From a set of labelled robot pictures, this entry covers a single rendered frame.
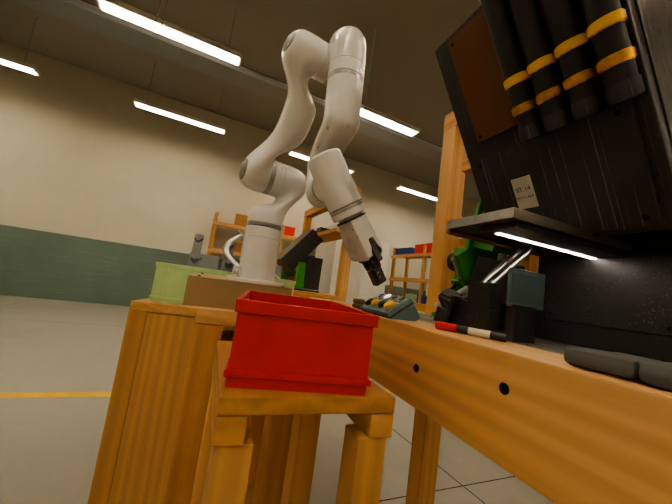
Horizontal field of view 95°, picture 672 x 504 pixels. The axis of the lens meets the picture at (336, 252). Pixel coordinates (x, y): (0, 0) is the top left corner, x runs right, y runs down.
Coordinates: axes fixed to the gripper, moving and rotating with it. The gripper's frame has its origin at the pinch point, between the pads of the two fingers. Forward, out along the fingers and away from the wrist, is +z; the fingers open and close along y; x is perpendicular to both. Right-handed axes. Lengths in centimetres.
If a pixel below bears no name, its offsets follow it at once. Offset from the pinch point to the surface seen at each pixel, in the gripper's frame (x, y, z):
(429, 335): -4.2, 18.4, 10.0
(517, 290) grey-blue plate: 15.0, 23.2, 10.4
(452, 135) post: 98, -54, -29
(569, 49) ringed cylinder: 29, 37, -26
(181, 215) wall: -39, -688, -158
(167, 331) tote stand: -59, -78, -3
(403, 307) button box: 2.0, 2.1, 9.5
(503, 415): -8.5, 34.9, 16.0
